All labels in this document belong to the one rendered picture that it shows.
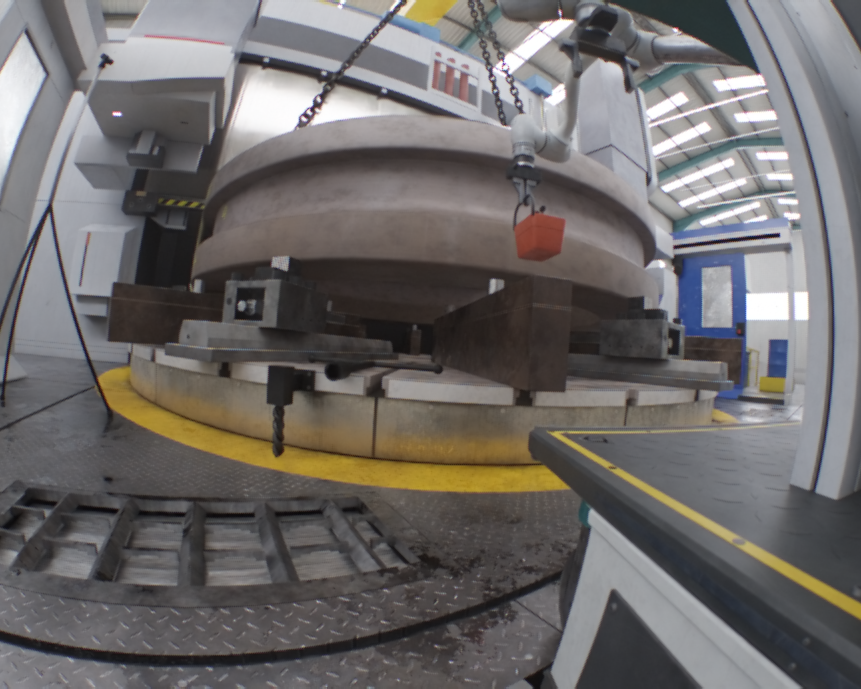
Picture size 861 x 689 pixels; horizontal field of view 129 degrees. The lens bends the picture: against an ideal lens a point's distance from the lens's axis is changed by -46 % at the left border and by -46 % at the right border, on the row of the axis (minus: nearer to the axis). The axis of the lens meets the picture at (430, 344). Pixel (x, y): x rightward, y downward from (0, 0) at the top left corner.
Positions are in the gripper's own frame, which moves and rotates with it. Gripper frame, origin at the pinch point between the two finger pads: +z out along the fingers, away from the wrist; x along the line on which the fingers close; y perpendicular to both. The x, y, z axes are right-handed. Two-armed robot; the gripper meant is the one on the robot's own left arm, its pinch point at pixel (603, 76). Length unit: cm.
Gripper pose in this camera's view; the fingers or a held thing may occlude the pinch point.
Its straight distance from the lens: 96.4
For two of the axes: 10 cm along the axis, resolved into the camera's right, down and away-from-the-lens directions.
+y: -0.5, 0.1, 10.0
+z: -0.7, 10.0, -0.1
